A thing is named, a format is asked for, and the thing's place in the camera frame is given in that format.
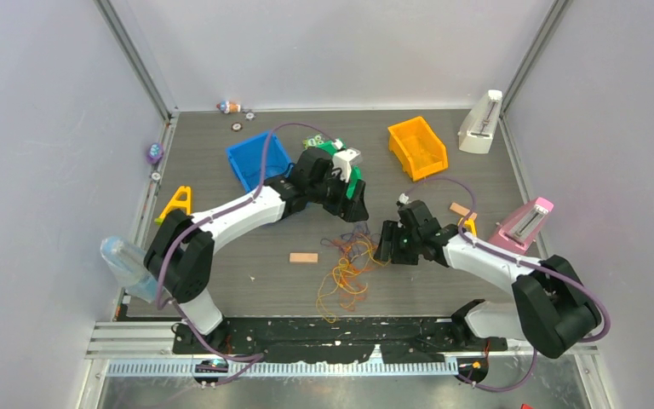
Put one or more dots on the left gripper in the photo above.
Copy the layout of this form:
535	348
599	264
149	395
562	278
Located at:
352	210

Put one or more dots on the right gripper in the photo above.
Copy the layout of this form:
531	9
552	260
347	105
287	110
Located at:
391	231

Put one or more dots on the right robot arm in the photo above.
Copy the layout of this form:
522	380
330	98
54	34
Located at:
549	307

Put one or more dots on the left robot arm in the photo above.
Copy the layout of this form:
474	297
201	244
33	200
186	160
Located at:
181	253

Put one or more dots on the green plastic bin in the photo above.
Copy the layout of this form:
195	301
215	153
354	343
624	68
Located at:
332	147

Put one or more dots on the small wooden block right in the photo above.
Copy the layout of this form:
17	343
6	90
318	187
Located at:
462	211

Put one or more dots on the yellow triangular toy right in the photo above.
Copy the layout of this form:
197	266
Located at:
469	226

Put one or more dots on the yellow triangular toy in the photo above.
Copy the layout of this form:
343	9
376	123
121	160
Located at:
469	226
180	200

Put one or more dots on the green gear toy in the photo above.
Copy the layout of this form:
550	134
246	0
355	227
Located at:
314	141

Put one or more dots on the orange plastic bin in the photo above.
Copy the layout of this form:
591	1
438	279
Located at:
419	150

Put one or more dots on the blue plastic bin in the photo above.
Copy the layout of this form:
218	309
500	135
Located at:
245	159

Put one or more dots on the pink metronome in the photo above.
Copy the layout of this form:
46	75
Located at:
518	231

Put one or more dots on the white metronome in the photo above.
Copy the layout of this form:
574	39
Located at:
477	131

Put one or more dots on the small toy figurine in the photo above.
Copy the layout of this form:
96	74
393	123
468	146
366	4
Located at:
228	107

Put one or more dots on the yellow triangular toy left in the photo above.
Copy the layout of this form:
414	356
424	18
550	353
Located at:
180	200

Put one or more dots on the purple round toy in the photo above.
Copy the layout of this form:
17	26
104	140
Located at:
155	153

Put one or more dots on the clear blue plastic container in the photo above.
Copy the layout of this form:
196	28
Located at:
125	260

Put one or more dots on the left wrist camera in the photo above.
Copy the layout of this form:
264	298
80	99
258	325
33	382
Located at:
346	161

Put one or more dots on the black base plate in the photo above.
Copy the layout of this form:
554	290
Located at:
312	340

